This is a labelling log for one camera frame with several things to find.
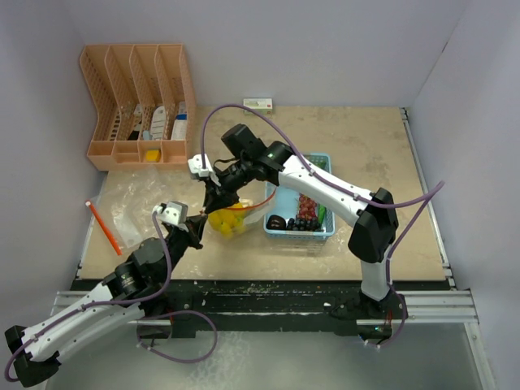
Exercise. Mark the red grapes bunch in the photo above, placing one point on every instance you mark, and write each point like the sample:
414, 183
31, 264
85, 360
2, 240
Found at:
307, 208

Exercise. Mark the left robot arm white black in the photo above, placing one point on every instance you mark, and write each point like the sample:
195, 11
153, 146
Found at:
135, 289

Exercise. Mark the white bottle in organizer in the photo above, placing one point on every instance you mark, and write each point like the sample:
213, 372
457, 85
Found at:
158, 123

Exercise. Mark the yellow banana bunch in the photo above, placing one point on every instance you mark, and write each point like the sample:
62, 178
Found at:
229, 222

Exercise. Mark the small white green box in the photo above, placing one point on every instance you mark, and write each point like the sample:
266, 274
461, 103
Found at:
262, 105

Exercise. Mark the light blue plastic basket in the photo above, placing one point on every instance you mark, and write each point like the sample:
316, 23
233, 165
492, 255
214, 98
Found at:
286, 201

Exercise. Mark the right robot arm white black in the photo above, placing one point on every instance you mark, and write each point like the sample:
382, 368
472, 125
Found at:
369, 214

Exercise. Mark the orange desk file organizer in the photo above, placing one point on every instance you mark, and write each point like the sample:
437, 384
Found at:
127, 82

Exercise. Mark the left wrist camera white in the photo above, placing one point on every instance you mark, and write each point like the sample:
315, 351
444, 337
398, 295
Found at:
173, 213

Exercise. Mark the green cucumber toy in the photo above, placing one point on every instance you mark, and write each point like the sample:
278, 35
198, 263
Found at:
322, 211

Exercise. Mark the white blue item in organizer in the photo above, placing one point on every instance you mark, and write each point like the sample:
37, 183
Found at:
180, 125

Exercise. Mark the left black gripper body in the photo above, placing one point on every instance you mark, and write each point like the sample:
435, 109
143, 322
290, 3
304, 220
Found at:
179, 240

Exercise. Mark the white garlic toy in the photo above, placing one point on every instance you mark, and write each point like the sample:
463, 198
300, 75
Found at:
246, 202

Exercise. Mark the dark brown mangosteen toy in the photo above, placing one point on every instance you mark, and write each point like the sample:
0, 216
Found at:
276, 222

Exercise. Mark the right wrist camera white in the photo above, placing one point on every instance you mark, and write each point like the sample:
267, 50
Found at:
199, 167

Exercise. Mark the dark blue grapes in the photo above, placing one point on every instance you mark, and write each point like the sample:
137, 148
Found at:
303, 225

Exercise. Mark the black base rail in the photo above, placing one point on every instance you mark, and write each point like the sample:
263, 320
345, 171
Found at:
274, 306

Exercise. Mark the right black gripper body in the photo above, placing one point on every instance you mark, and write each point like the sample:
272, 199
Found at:
231, 179

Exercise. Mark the clear zip bag orange zipper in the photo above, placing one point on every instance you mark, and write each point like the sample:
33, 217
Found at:
254, 215

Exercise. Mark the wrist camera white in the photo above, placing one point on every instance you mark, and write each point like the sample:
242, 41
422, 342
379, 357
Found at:
199, 167
173, 213

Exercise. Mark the yellow item in organizer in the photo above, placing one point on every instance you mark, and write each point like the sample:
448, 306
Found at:
152, 156

